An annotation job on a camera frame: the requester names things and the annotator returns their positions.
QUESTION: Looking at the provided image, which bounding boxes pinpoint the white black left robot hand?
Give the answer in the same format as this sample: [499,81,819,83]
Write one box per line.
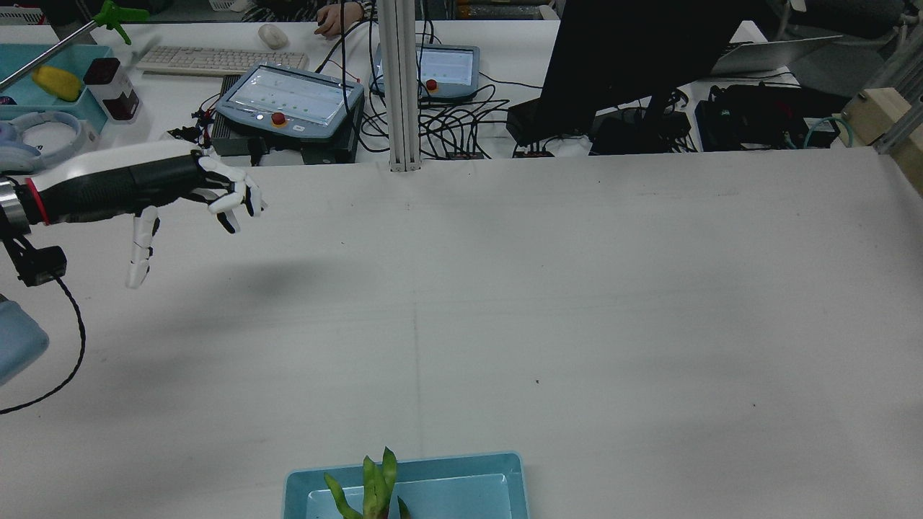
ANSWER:
[25,141,268,289]

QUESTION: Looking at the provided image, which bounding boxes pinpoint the bare person hand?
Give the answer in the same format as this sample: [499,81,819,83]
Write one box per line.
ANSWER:
[314,2,365,39]

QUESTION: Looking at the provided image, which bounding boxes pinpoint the pink dragon fruit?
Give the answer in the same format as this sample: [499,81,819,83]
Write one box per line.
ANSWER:
[323,447,412,519]

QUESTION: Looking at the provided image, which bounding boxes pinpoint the patterned person sleeve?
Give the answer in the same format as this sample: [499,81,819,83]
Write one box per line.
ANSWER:
[242,0,379,22]

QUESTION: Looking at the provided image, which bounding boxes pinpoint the light blue headphones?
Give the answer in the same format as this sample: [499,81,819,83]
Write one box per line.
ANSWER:
[0,110,85,175]

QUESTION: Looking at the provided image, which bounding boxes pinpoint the dark red jar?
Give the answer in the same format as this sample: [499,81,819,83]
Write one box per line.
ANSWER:
[83,58,143,125]

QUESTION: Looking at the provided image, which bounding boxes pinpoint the grey teach pendant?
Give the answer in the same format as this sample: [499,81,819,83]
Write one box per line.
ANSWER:
[371,43,482,99]
[215,63,365,140]

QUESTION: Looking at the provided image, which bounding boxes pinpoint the yellow fruit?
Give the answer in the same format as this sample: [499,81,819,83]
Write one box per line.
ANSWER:
[32,65,84,102]

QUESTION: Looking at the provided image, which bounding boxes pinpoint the black control box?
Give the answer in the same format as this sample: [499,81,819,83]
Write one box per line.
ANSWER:
[211,74,363,165]

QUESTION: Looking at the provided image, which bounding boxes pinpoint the white keyboard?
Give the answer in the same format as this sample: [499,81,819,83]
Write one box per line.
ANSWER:
[136,45,309,76]

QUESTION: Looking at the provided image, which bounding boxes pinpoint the teal plastic bin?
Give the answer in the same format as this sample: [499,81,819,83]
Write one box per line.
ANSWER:
[0,43,116,134]

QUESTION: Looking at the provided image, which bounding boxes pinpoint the metal stick with green clip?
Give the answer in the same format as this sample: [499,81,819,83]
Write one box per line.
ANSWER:
[0,0,150,91]

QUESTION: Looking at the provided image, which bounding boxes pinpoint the black Huawei monitor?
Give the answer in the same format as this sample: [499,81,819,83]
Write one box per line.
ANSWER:
[537,0,754,138]

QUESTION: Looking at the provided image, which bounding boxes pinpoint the black computer case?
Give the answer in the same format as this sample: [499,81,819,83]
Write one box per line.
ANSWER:
[696,85,852,152]

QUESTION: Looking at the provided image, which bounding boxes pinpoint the silver laptop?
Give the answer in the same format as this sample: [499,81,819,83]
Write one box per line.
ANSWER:
[710,35,844,76]

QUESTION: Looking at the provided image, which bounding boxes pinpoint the light blue plastic tray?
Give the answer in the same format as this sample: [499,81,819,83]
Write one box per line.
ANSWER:
[283,452,529,519]

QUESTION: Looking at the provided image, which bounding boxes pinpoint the wooden block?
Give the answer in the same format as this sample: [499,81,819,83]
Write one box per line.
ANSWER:
[840,88,913,147]

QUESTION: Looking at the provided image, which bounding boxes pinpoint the aluminium profile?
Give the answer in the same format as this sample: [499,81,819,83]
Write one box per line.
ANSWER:
[864,36,923,156]

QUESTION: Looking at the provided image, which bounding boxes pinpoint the aluminium frame post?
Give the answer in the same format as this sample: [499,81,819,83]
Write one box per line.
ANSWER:
[379,0,423,172]

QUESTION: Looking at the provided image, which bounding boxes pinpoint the red black connector wires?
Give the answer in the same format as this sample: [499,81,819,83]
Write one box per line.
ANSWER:
[190,107,219,142]

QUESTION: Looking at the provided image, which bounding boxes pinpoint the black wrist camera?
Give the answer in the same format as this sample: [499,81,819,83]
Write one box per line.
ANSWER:
[4,234,68,287]

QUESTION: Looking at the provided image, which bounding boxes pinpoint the black cable tangle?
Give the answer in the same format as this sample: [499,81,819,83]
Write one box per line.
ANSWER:
[358,72,543,159]

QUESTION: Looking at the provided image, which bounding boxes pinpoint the teal network cable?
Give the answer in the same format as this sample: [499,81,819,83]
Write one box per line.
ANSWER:
[803,117,857,150]

